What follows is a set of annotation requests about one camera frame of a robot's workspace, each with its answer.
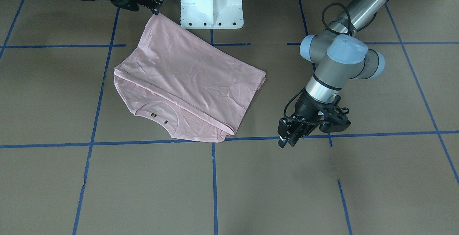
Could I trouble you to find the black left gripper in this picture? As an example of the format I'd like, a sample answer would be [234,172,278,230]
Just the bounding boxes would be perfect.
[278,91,334,148]

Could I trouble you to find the pink Snoopy t-shirt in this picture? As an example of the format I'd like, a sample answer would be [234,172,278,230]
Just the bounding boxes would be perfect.
[114,14,266,143]

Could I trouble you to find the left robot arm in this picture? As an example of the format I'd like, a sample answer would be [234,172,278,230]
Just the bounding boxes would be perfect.
[278,0,389,148]

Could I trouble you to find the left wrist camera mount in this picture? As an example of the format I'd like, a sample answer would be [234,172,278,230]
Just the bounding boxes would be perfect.
[319,96,351,133]

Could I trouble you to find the white pedestal column base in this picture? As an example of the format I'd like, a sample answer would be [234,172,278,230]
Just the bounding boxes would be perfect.
[179,0,244,29]

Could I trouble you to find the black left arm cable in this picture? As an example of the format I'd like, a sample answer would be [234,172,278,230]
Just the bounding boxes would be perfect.
[321,2,377,37]

